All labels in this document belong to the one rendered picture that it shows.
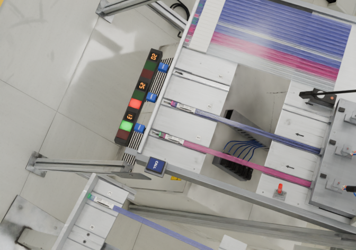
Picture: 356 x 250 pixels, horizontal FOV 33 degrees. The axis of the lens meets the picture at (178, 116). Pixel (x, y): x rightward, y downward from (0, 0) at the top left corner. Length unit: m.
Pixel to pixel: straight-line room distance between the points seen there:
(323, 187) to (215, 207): 0.53
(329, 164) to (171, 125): 0.50
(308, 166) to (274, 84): 0.63
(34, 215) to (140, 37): 0.93
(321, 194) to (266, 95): 0.69
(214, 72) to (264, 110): 0.48
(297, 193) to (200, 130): 0.35
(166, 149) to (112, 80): 0.87
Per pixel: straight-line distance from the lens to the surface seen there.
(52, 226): 2.54
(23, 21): 2.52
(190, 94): 1.94
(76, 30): 2.63
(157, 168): 1.82
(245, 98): 2.32
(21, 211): 2.48
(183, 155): 1.87
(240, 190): 1.84
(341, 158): 1.87
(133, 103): 1.95
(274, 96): 2.44
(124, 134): 1.91
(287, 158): 1.90
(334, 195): 1.83
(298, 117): 1.94
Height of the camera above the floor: 2.26
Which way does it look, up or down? 51 degrees down
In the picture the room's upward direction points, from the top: 86 degrees clockwise
